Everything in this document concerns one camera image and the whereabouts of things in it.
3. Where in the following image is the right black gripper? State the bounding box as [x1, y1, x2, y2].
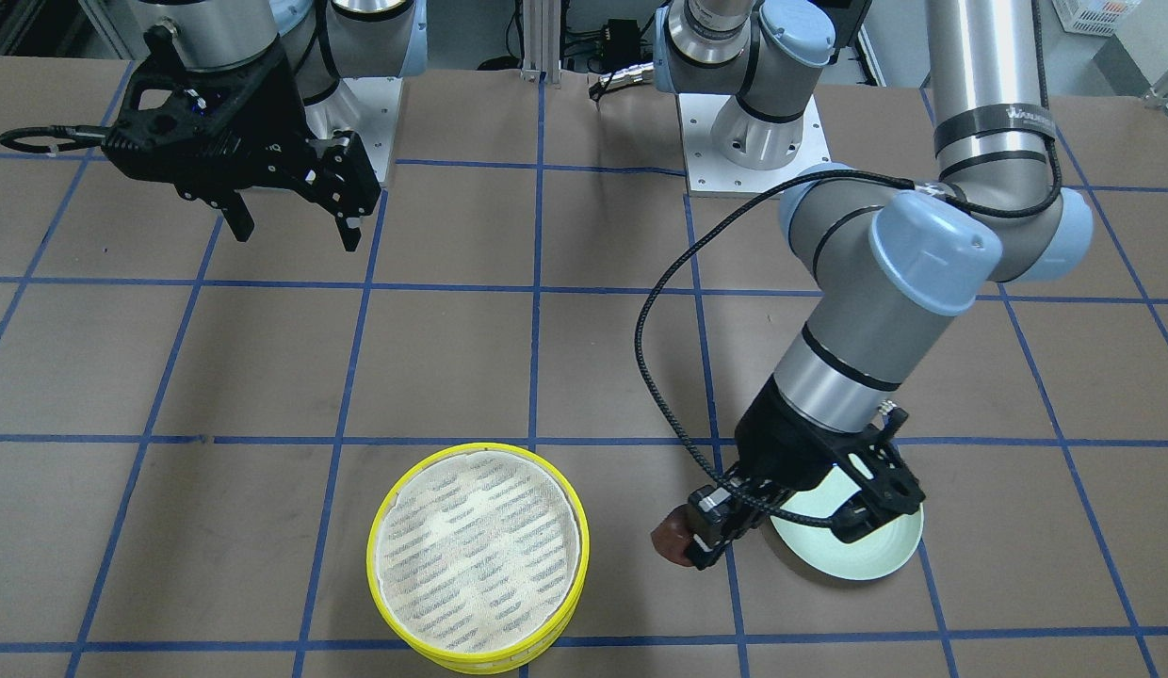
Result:
[102, 42, 381, 252]

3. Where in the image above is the brown bun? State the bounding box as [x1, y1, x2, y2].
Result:
[651, 505, 693, 568]

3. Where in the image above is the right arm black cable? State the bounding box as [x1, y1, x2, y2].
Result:
[0, 126, 109, 155]

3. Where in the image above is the pale green plate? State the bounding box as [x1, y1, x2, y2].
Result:
[771, 466, 925, 582]

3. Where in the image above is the yellow rimmed steamer basket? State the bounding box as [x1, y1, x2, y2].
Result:
[364, 442, 590, 653]
[376, 597, 579, 674]

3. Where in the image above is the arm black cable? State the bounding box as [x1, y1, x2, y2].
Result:
[0, 126, 109, 155]
[635, 0, 1063, 514]

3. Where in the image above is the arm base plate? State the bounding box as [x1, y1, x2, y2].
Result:
[677, 94, 834, 198]
[305, 77, 406, 188]

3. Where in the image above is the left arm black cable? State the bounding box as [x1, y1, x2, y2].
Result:
[635, 0, 1063, 514]

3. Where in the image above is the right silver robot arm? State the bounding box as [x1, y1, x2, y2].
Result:
[100, 1, 427, 250]

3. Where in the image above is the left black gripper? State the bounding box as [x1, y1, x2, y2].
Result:
[688, 381, 927, 570]

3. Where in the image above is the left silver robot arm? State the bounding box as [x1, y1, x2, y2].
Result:
[633, 1, 1093, 570]

